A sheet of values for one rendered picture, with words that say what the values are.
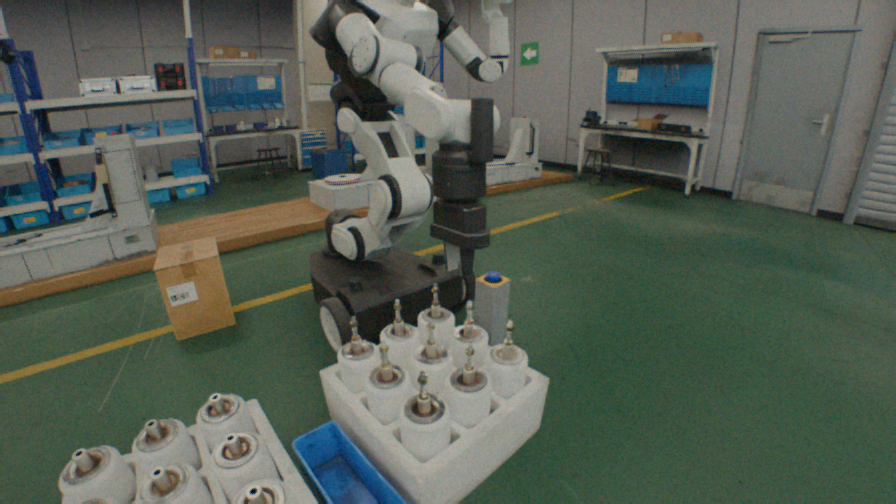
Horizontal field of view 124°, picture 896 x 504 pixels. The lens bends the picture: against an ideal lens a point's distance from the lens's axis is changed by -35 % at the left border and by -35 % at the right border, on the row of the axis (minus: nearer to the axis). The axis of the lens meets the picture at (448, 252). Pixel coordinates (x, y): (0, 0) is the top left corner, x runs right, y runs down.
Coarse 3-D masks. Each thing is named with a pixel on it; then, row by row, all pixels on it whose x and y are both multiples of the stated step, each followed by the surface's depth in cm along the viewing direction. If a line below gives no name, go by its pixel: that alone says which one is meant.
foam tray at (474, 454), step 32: (544, 384) 76; (352, 416) 69; (512, 416) 69; (384, 448) 60; (448, 448) 60; (480, 448) 64; (512, 448) 75; (416, 480) 54; (448, 480) 59; (480, 480) 69
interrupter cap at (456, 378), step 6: (456, 372) 70; (462, 372) 70; (474, 372) 69; (480, 372) 69; (450, 378) 68; (456, 378) 68; (462, 378) 68; (474, 378) 68; (480, 378) 68; (486, 378) 67; (456, 384) 66; (462, 384) 66; (468, 384) 66; (474, 384) 66; (480, 384) 66; (486, 384) 66; (462, 390) 64; (468, 390) 64; (474, 390) 64
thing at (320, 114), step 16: (304, 0) 522; (320, 0) 539; (304, 16) 532; (304, 32) 541; (304, 48) 552; (320, 48) 569; (320, 64) 579; (304, 80) 576; (320, 80) 589; (320, 112) 608; (320, 128) 618; (336, 144) 650
